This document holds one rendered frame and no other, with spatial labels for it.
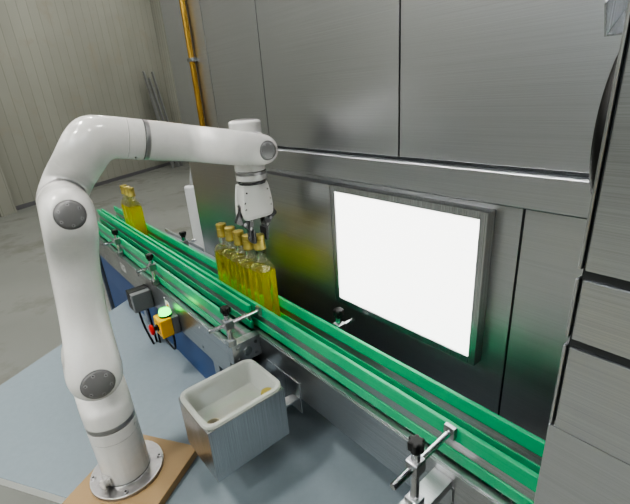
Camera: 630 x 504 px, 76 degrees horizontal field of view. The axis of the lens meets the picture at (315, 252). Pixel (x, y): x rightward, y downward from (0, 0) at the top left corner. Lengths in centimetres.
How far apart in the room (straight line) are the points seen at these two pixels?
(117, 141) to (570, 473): 93
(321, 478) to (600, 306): 98
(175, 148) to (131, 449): 78
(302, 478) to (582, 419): 91
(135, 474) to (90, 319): 47
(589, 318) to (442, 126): 55
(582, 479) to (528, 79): 57
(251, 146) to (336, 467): 89
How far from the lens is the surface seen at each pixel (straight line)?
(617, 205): 37
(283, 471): 127
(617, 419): 44
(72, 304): 105
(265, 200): 114
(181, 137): 102
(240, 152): 100
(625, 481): 48
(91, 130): 98
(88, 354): 106
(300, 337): 109
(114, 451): 125
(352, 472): 126
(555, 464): 50
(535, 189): 77
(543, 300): 85
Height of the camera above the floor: 172
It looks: 22 degrees down
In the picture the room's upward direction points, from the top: 4 degrees counter-clockwise
